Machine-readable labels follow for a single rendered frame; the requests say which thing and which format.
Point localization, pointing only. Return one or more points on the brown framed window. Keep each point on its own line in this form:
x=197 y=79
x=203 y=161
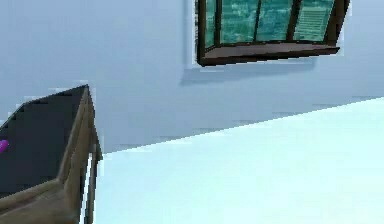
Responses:
x=266 y=50

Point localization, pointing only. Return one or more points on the brown wooden table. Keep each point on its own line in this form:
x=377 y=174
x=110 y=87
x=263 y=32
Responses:
x=40 y=133

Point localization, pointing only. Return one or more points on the purple round object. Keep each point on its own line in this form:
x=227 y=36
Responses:
x=2 y=145

